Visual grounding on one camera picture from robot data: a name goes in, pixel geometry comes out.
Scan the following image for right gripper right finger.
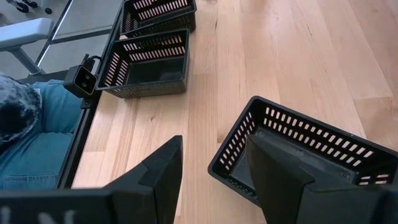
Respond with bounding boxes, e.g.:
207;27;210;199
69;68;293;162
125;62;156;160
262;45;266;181
245;133;398;224

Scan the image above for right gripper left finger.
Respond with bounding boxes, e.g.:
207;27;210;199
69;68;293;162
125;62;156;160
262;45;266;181
0;135;183;224

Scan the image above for black plastic perforated basket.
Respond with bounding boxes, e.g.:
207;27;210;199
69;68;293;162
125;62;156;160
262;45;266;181
95;28;191;100
119;0;198;39
207;95;398;208

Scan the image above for person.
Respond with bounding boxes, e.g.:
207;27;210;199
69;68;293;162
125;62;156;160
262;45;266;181
0;79;83;190

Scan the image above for dark fuzzy garment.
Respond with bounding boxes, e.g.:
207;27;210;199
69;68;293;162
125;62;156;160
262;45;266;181
0;73;43;147

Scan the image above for grey padded bench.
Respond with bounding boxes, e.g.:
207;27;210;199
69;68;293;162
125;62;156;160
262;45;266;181
0;17;55;75

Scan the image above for black caster wheels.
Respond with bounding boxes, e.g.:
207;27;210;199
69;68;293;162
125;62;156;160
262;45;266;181
6;0;53;15

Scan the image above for black aluminium rig frame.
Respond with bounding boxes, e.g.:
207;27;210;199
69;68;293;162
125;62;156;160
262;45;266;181
18;0;131;190

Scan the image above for small black exterior camera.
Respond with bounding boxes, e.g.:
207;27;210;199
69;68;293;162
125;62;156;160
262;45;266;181
63;54;102;99

